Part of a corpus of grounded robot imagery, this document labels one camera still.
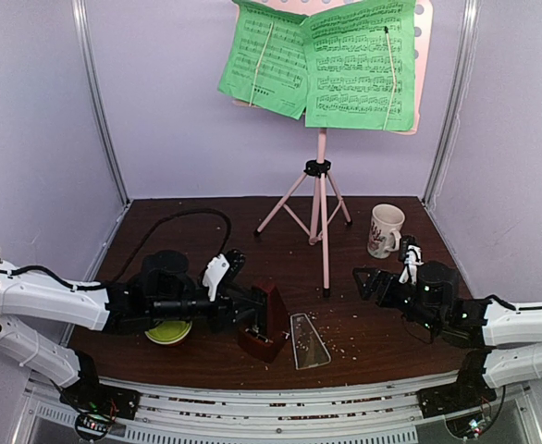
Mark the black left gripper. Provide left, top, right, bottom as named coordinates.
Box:
left=149, top=284, right=262, bottom=335

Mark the brown wooden metronome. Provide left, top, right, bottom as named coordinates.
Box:
left=238, top=284, right=290, bottom=364

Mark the clear plastic metronome cover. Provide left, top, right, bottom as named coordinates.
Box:
left=289, top=313, right=332, bottom=370

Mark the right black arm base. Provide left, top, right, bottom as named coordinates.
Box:
left=416, top=350, right=497, bottom=418

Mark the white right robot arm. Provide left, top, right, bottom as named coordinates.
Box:
left=352, top=261, right=542, bottom=409

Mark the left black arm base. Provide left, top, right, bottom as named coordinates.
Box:
left=59, top=351, right=141, bottom=420

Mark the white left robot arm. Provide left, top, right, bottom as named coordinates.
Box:
left=0, top=250, right=267, bottom=411

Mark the white floral ceramic mug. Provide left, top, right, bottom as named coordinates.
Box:
left=366, top=203, right=406, bottom=259

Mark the green plastic bowl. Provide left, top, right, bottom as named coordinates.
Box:
left=145, top=321, right=192, bottom=346

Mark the pink music stand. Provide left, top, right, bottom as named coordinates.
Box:
left=253, top=0, right=434, bottom=298

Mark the green sheet music right page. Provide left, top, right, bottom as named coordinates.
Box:
left=302, top=1, right=415, bottom=132

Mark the green sheet music page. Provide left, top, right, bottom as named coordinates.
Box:
left=218, top=1, right=308, bottom=120
left=302, top=1, right=415, bottom=132

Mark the green sheet music left page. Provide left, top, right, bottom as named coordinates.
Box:
left=218, top=1, right=308, bottom=120

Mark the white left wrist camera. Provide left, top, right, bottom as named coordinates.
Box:
left=201, top=249, right=246, bottom=302

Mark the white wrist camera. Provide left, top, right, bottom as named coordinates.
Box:
left=201, top=249, right=246, bottom=302
left=399, top=235, right=424, bottom=286

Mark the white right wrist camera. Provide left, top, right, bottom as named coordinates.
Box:
left=399, top=235, right=424, bottom=286

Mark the right aluminium frame post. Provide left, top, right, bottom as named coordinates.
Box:
left=423, top=0, right=482, bottom=212

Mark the aluminium frame post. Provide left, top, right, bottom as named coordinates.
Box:
left=71, top=0, right=130, bottom=206
left=423, top=0, right=482, bottom=212

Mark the left aluminium frame post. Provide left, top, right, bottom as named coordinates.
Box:
left=71, top=0, right=130, bottom=206

